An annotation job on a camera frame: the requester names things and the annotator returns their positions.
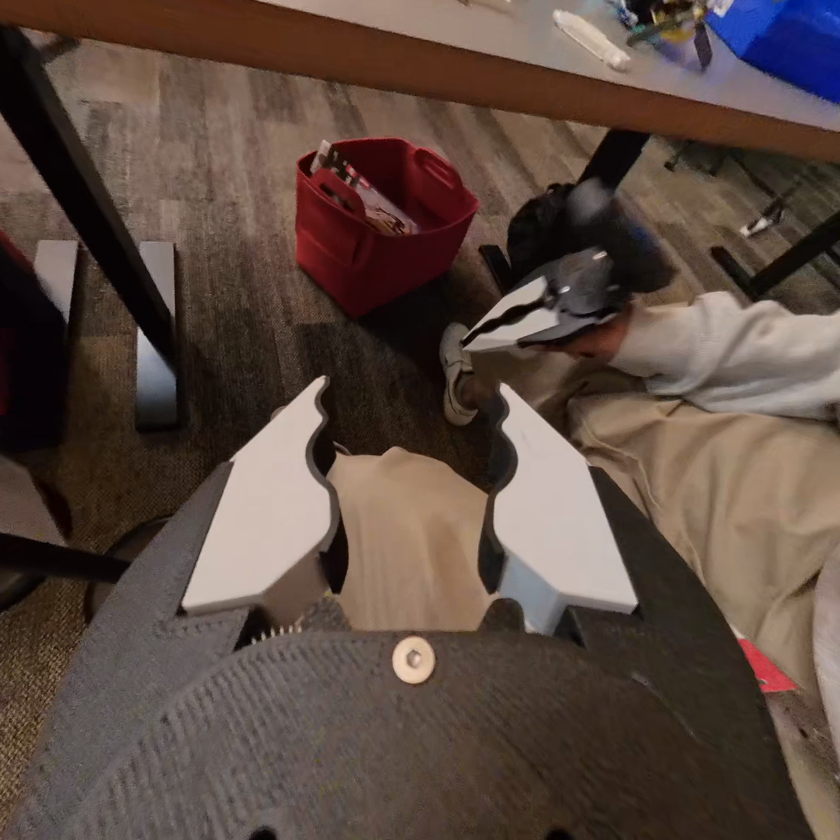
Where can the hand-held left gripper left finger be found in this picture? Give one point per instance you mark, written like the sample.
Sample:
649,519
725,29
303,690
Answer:
262,525

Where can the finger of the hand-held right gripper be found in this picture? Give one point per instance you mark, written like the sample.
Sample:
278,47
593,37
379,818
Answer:
518,302
525,331

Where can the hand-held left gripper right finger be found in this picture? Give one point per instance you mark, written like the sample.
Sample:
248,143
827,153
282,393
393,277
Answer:
558,518

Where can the person's right forearm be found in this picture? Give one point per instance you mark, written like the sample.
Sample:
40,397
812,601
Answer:
722,354

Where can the person's right hand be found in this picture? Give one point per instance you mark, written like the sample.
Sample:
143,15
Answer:
600,342

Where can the black backpack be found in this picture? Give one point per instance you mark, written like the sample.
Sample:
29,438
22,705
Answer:
531,229

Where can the white shoe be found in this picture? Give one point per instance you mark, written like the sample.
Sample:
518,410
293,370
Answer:
453,367

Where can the black table leg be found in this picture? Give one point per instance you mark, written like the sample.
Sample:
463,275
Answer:
800,253
617,157
85,216

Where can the red fabric basket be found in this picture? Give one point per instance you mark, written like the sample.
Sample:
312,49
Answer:
367,275

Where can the printed packets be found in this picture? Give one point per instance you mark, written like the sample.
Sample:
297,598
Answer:
380,210

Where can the dark chair base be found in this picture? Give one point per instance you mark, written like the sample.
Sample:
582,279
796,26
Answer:
39,558

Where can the white plastic bottle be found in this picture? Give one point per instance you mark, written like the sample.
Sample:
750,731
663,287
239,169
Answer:
590,39

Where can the red packet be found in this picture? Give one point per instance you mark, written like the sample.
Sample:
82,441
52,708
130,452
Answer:
768,673

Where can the blue storage bin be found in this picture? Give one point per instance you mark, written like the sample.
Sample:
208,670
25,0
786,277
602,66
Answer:
781,39

